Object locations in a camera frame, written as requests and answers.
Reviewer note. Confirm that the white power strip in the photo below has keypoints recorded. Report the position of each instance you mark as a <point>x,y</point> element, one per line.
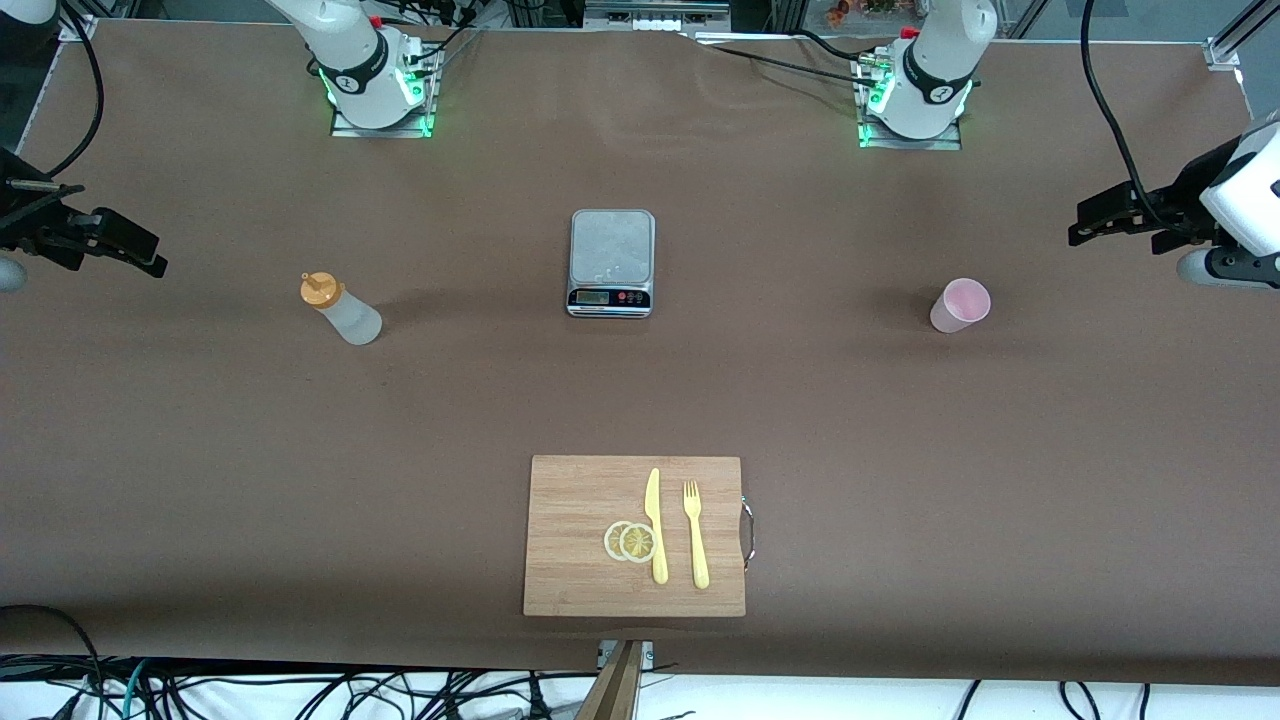
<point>655,22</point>

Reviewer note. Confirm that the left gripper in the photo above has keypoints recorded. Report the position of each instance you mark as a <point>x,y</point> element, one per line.
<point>1178,203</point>

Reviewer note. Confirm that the yellow plastic knife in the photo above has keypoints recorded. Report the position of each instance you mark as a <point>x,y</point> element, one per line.
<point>656,520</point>

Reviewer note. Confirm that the metal table edge bracket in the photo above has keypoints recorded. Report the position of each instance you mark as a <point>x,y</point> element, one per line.
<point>647,655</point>

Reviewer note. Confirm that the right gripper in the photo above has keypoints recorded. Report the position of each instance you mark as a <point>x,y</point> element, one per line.
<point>22,222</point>

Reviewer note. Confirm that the yellow plastic fork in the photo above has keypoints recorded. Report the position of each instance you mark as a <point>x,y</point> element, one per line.
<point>697,545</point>

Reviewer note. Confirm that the bamboo cutting board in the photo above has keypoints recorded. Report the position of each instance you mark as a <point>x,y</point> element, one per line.
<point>580,570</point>

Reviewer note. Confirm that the lemon slice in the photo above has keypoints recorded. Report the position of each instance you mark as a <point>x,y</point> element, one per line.
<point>610,541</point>
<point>638,543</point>

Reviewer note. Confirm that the silver digital kitchen scale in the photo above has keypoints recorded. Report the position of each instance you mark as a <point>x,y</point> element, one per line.
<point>611,250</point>

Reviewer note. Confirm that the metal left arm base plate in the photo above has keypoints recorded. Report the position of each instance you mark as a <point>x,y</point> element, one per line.
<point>948,143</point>

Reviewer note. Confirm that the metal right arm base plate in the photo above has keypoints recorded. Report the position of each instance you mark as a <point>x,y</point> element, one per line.
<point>422,118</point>

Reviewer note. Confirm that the wooden post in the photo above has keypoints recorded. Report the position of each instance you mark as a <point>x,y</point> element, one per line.
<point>615,690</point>

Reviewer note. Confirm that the pink plastic cup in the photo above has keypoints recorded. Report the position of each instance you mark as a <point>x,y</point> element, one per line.
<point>958,306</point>

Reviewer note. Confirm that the aluminium frame profile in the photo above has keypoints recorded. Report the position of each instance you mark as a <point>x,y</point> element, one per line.
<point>1240,35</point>

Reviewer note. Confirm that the frosted sauce bottle orange cap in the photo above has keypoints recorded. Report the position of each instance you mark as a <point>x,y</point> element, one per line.
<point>350,318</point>

